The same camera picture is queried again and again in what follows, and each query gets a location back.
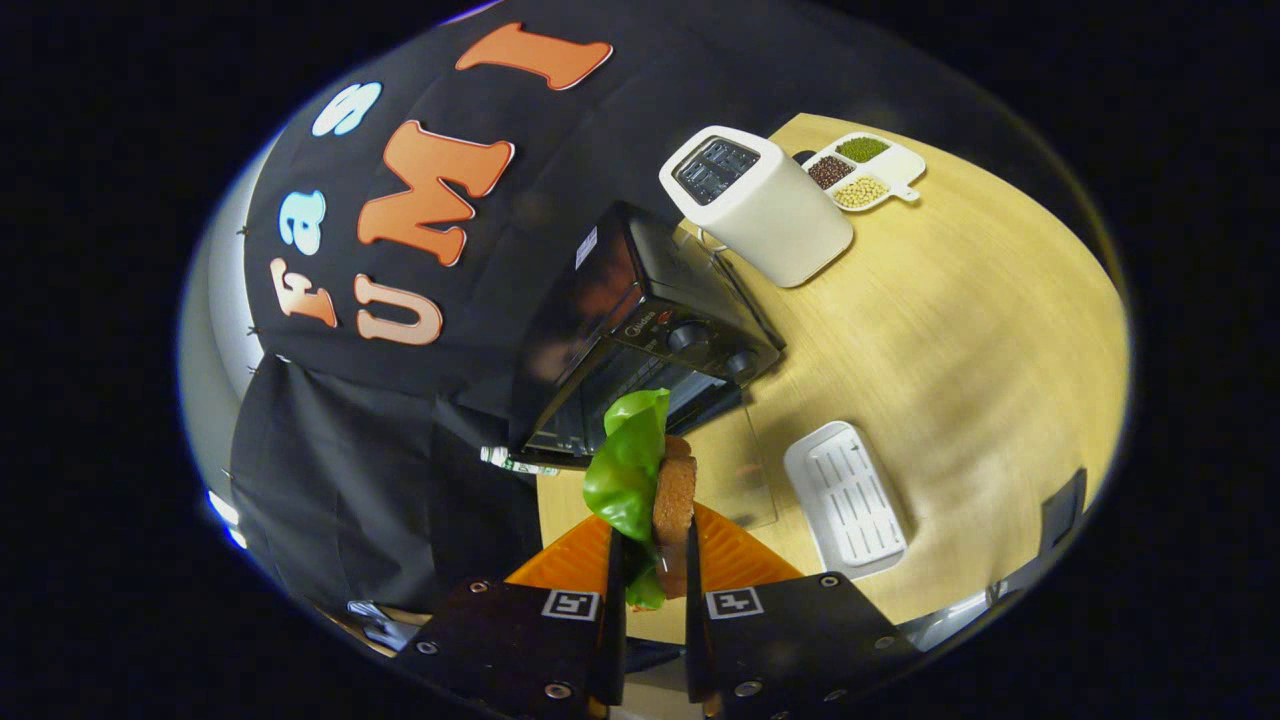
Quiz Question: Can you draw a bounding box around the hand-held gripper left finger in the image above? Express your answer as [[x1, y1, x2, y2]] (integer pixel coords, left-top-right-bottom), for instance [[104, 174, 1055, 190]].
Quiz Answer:
[[400, 515, 629, 720]]

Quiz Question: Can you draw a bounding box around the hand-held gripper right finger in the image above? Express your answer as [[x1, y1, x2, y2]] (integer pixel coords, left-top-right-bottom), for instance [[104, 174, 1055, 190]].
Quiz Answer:
[[683, 500, 926, 720]]

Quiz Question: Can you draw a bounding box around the lettuce sandwich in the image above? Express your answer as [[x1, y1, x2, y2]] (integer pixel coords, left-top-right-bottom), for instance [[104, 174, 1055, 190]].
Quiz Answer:
[[583, 388, 699, 611]]

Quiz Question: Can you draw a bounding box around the black toaster oven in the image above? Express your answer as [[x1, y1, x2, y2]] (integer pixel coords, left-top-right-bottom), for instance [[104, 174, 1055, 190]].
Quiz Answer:
[[508, 200, 786, 531]]

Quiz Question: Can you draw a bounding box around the white pop-up toaster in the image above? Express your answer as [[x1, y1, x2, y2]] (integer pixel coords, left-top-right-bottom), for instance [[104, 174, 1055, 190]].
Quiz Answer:
[[658, 125, 856, 289]]

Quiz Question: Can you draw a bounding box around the white rectangular tray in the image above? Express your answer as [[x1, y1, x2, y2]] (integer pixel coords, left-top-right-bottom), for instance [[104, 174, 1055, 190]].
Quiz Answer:
[[783, 420, 909, 581]]

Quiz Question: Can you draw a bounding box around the white bottle green label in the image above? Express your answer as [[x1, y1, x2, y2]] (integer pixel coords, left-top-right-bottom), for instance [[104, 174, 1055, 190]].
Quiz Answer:
[[480, 445, 561, 478]]

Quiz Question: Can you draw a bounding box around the white divided bean dish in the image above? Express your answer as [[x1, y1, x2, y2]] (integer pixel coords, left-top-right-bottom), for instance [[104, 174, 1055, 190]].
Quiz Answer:
[[800, 132, 927, 213]]

